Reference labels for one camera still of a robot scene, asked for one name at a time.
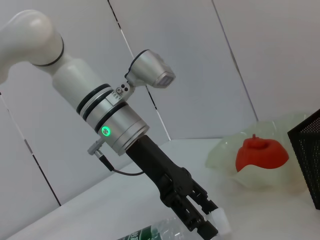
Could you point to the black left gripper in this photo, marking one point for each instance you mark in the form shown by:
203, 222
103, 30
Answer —
160, 170

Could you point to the clear bottle green label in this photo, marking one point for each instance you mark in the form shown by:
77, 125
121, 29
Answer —
152, 231

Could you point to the red orange fruit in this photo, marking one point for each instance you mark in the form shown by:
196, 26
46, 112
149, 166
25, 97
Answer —
262, 155

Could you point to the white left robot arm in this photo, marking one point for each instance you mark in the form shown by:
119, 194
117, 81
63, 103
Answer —
75, 80

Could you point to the translucent green fruit plate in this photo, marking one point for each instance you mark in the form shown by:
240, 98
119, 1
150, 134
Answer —
225, 160

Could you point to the black mesh pen holder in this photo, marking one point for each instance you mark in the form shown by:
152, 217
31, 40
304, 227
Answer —
308, 160

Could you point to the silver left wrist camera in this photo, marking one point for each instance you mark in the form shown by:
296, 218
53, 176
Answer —
150, 70

